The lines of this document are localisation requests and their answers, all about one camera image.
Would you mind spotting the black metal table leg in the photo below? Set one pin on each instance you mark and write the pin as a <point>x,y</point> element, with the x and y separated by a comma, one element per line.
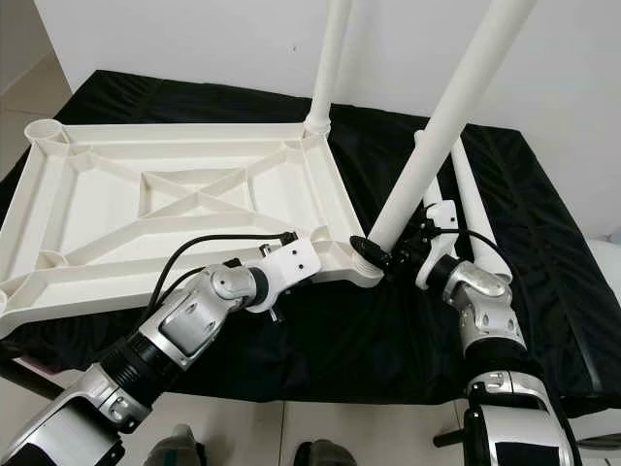
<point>21,374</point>
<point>449,438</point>

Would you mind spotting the black tablecloth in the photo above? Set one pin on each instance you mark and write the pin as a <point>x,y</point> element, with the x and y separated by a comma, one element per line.
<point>359,349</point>

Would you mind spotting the grey robot right leg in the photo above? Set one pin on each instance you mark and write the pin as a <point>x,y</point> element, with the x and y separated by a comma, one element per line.
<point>328,454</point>

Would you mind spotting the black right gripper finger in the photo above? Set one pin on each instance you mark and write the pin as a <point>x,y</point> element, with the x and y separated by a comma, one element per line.
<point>371,252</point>

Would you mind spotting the grey robot left leg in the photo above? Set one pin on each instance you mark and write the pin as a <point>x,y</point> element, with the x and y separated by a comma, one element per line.
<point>179,449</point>

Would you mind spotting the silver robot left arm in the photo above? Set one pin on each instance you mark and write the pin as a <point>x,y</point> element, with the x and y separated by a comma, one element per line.
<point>194,311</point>

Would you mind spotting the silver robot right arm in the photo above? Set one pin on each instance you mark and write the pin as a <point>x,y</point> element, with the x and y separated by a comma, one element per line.
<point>480,311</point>

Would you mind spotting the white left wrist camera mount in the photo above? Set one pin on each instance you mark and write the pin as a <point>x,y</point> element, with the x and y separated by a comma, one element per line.
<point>291,262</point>

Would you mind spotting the pink cloth piece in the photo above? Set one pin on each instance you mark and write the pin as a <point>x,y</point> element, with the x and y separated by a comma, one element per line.
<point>41,366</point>

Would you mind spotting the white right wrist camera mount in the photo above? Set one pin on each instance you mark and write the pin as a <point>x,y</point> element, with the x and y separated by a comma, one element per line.
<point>432,272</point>

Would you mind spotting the grey robot leg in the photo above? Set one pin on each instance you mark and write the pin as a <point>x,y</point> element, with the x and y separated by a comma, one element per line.
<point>179,449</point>
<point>328,454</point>

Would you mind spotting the white plastic children table top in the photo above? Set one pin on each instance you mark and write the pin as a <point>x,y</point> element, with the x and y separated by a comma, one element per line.
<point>87,209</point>

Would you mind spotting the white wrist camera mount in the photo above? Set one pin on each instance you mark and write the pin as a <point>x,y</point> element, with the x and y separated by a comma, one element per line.
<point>432,272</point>
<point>291,262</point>

